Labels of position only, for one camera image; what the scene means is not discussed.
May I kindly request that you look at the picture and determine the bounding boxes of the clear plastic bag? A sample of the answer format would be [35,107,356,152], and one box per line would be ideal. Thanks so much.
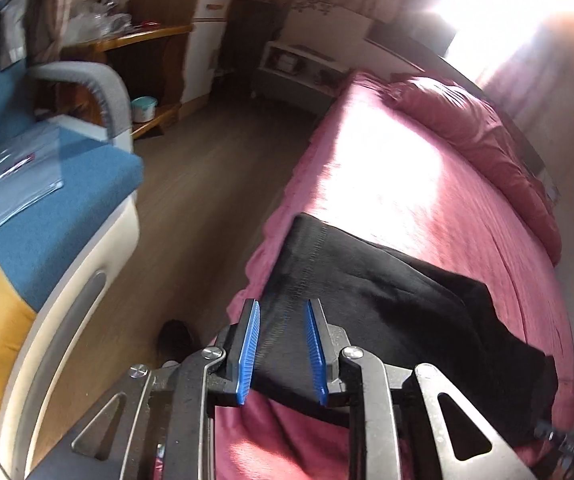
[0,122,63,227]

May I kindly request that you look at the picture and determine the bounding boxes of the low white shelf unit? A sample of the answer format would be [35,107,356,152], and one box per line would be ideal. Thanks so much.
[251,41,350,116]

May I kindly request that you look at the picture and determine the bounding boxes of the white wooden cabinet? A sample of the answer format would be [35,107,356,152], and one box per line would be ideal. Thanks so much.
[181,0,232,104]

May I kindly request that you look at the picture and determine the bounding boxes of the teal plastic container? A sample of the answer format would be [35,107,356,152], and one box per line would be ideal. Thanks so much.
[130,96,158,124]

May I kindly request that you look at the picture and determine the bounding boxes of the black pants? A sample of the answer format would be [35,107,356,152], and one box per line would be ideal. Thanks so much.
[251,214,558,448]

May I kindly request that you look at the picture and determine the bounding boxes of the wooden shelf desk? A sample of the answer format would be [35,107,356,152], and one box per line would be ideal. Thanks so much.
[61,25,193,139]

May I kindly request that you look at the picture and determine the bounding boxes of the blue and yellow sofa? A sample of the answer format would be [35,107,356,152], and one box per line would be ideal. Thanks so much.
[0,8,146,480]

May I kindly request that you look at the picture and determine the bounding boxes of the pink bed sheet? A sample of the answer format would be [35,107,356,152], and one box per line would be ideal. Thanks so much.
[213,69,574,480]

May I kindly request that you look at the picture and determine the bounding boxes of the black shoe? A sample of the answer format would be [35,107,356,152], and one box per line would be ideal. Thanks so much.
[156,320,200,365]

